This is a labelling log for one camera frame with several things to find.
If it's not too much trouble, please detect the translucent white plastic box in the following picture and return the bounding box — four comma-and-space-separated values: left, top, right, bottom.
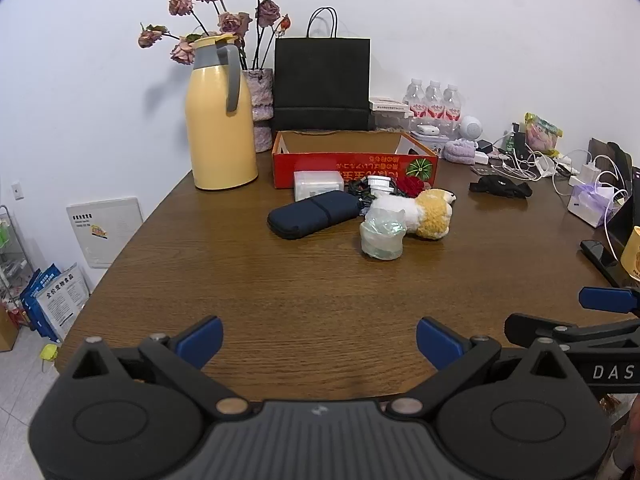
293, 170, 346, 202

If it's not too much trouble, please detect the white and yellow plush toy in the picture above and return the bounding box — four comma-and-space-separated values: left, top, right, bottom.
370, 188, 457, 240

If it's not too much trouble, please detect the white charger block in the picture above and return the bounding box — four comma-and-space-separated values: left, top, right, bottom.
569, 162, 604, 189

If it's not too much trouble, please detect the white round speaker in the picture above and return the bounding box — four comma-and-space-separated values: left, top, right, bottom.
458, 115, 484, 141

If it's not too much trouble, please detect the yellow thermos jug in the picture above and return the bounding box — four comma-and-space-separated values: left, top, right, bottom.
185, 33, 259, 191

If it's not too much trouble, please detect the black paper bag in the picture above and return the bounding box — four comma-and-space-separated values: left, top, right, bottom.
271, 7, 372, 132

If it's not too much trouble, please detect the navy zip pouch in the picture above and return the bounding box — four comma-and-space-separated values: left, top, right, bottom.
267, 191, 362, 240

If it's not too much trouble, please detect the purple tissue pack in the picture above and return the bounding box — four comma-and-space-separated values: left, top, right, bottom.
567, 183, 627, 229

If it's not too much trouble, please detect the black cloth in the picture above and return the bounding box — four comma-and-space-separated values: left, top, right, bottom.
469, 175, 534, 200

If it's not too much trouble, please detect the bubble wrap bundle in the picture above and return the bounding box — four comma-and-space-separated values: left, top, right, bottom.
359, 207, 406, 261

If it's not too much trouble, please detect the wire rack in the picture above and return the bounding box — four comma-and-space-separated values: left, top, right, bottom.
0, 204, 36, 311

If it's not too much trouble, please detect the white wall panel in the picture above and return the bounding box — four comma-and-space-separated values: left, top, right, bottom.
66, 197, 145, 270

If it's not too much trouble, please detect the yellow cup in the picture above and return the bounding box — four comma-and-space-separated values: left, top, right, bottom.
620, 226, 640, 282

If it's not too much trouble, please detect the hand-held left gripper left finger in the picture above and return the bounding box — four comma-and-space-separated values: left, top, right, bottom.
52, 316, 251, 419

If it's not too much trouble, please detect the purple fluffy scrunchie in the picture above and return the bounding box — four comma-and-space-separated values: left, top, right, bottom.
442, 139, 479, 164

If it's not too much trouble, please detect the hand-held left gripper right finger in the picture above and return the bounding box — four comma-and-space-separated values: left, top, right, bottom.
388, 316, 589, 419

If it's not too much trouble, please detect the white pet food bag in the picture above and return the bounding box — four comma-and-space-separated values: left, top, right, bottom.
35, 264, 91, 344

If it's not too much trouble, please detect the red cardboard box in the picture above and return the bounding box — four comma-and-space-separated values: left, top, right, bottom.
271, 130, 439, 190

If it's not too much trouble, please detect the yellow pink snack bag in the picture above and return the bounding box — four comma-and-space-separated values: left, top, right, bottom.
523, 112, 564, 157

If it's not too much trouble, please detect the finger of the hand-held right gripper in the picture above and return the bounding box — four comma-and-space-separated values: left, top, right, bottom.
504, 312, 640, 350
578, 287, 640, 316

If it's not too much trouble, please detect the blue pet food bag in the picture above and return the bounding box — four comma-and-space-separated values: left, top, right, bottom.
19, 262, 56, 332

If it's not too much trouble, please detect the flat white carton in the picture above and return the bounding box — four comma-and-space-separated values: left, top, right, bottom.
369, 96, 412, 114

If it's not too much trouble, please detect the black stand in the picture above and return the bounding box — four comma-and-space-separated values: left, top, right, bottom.
580, 240, 632, 289

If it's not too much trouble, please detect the red fabric rose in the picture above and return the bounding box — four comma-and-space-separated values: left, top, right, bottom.
397, 175, 426, 199

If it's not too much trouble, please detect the white cable bundle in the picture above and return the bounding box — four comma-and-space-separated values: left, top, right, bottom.
487, 135, 632, 261

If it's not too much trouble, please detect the clear plastic container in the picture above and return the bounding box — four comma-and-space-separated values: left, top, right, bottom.
372, 110, 417, 131

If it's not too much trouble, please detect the clear water bottle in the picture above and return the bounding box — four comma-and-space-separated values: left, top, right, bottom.
442, 84, 462, 123
423, 80, 445, 121
404, 78, 426, 121

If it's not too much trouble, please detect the dark brown bag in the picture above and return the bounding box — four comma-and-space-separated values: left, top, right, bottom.
587, 138, 634, 182

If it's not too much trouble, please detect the vase with dried roses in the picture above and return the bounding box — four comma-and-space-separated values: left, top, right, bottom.
138, 0, 292, 72

